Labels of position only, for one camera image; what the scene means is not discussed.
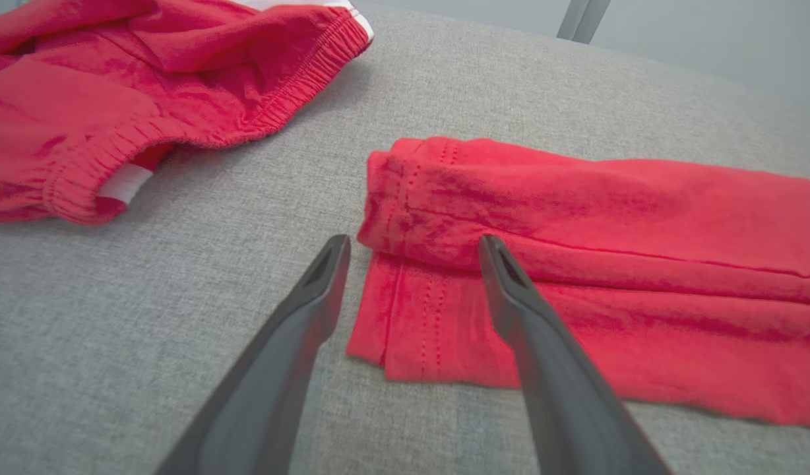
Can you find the red Bulls jersey white sleeves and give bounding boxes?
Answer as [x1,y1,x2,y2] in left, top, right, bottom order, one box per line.
[346,137,810,431]

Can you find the grey fabric sofa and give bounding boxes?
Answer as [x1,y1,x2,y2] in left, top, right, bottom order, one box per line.
[0,0,810,475]

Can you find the grey vertical partition post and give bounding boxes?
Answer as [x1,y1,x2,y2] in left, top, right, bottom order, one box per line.
[555,0,611,45]

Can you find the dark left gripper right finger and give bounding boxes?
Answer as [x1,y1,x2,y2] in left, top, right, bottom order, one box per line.
[478,234,673,475]

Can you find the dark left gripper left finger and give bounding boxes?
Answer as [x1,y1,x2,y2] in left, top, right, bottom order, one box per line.
[154,234,352,475]

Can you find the red Bulls shorts white stripes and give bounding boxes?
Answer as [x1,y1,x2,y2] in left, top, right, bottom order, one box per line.
[0,0,375,226]

